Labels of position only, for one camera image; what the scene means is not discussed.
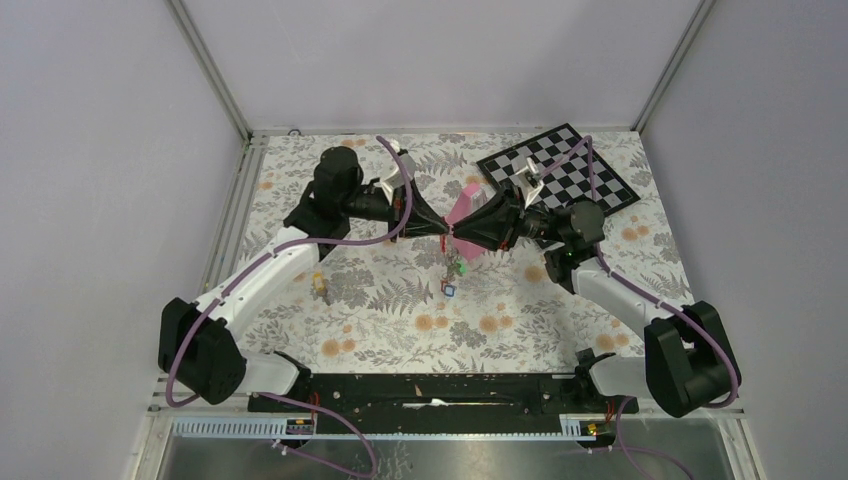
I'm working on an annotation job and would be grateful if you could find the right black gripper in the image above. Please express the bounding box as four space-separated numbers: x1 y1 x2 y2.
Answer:
452 183 568 253

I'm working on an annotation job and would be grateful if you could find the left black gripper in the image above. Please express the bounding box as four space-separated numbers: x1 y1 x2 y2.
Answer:
341 178 450 243

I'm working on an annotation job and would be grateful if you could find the red tag key bunch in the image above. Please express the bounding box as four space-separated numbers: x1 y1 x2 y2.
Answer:
440 235 461 289

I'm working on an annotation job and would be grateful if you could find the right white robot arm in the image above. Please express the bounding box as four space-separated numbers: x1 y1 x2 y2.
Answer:
451 189 741 418

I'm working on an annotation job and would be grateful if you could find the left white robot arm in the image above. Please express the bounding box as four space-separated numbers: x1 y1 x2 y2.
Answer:
157 138 448 411

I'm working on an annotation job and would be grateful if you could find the pink transparent box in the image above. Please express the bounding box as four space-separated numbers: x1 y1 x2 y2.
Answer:
445 183 492 263

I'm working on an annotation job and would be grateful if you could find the black white checkerboard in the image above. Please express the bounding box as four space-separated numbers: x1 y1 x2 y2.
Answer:
476 123 640 216

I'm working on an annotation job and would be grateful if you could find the floral table mat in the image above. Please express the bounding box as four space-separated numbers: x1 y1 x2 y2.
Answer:
239 132 693 373

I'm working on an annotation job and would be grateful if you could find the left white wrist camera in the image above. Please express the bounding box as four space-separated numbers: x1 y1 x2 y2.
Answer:
377 139 416 201

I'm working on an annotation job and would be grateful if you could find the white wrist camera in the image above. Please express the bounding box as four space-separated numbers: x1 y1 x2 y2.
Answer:
514 157 544 208
377 139 416 201

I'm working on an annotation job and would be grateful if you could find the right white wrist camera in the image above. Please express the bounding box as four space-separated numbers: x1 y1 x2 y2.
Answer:
514 157 544 208

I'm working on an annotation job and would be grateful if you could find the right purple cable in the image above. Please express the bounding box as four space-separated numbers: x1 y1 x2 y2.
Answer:
539 135 741 409

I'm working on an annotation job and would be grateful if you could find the purple cable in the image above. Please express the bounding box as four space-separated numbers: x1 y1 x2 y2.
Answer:
539 135 741 409
164 135 415 409

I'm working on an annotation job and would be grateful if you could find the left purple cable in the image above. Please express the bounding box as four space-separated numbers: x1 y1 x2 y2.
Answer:
164 135 415 409

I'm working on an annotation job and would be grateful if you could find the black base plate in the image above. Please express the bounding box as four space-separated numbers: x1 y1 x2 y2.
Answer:
287 373 639 436

